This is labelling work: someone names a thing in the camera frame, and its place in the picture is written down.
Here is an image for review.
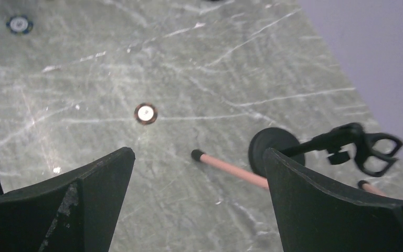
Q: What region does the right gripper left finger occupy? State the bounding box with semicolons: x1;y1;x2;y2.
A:
0;147;135;251

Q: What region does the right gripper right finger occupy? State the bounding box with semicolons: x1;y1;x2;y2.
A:
263;149;403;251

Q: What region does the black round-base mic stand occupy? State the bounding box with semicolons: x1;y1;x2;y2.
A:
248;122;403;177

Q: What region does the pink music stand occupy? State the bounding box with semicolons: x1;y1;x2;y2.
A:
191;149;387;197

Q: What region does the brown poker chip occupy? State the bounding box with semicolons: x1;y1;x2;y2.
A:
134;102;158;125

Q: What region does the blue white poker chip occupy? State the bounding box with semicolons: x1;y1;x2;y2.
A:
6;15;34;35

